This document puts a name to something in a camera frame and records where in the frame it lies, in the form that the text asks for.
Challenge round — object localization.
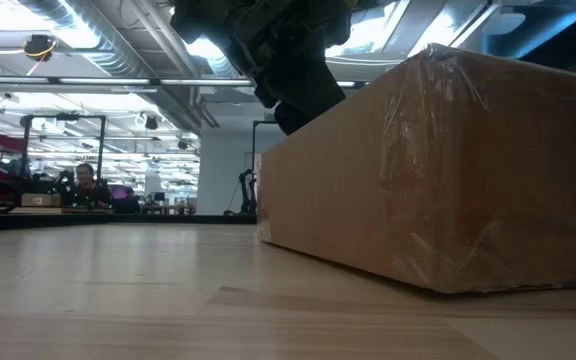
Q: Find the long LED light bar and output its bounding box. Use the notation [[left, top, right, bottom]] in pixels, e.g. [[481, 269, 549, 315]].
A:
[[0, 74, 369, 89]]

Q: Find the person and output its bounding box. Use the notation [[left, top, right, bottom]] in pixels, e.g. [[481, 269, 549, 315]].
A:
[[70, 162, 114, 209]]

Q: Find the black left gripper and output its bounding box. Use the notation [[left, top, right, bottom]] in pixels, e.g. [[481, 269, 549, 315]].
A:
[[170, 0, 352, 136]]

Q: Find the taped brown cardboard box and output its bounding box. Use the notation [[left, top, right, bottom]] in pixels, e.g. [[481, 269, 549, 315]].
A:
[[256, 42, 576, 295]]

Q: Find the silver ventilation duct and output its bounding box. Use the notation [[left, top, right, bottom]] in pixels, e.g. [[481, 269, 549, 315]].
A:
[[15, 0, 144, 79]]

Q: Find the distant black station frame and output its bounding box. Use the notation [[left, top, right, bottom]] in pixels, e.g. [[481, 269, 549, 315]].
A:
[[251, 119, 289, 157], [20, 113, 108, 201]]

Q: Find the black yellow cord reel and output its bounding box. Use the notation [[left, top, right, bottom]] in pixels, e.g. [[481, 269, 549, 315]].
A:
[[23, 33, 58, 64]]

